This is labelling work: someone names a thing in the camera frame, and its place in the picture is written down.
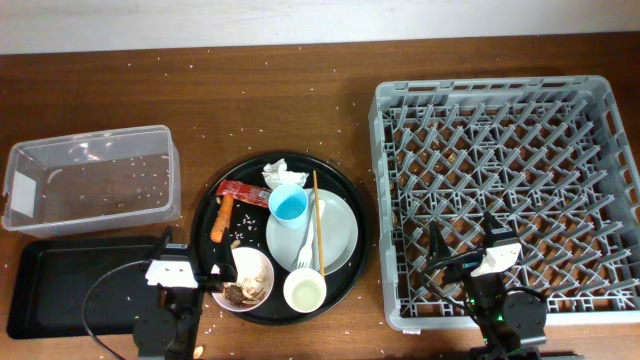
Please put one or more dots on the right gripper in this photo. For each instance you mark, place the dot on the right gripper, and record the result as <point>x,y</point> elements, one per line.
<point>440,258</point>

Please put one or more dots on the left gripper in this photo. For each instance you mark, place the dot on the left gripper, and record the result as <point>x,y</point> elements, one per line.
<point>211,283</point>

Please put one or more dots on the orange carrot piece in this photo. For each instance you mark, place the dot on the orange carrot piece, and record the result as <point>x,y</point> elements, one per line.
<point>223,219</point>

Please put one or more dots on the pink bowl with food scraps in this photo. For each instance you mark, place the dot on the pink bowl with food scraps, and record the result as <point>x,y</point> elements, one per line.
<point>255,281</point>

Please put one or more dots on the red snack wrapper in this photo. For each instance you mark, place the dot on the red snack wrapper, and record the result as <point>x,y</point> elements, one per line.
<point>246,193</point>

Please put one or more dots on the light blue plastic cup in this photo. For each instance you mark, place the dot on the light blue plastic cup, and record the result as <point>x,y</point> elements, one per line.
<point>289,204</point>

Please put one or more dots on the white plastic fork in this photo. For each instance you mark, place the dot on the white plastic fork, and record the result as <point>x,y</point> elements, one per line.
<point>306,252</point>

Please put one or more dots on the white tissue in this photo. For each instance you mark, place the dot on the white tissue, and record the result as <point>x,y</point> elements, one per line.
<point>277,174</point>

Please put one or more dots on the cream paper cup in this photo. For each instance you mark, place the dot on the cream paper cup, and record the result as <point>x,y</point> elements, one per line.
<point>304,290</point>

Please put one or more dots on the wooden chopstick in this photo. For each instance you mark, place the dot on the wooden chopstick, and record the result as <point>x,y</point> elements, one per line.
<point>318,225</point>

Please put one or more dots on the grey round plate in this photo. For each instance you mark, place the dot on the grey round plate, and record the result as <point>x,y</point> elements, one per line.
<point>339,235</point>

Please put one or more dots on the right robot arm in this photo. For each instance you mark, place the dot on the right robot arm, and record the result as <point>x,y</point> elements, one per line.
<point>511,320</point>

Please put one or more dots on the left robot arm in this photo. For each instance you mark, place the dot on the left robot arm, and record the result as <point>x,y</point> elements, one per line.
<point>168,328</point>

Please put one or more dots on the grey plastic dishwasher rack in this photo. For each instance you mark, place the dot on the grey plastic dishwasher rack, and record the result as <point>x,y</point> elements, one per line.
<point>547,156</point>

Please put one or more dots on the clear plastic waste bin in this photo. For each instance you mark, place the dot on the clear plastic waste bin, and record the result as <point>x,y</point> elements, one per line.
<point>92,182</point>

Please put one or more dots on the black rectangular waste tray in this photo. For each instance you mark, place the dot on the black rectangular waste tray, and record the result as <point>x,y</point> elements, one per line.
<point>55,275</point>

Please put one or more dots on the peanut on table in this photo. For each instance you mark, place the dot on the peanut on table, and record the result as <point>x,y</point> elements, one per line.
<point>198,351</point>

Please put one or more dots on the round black serving tray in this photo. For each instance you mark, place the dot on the round black serving tray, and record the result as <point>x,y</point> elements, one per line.
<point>250,221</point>

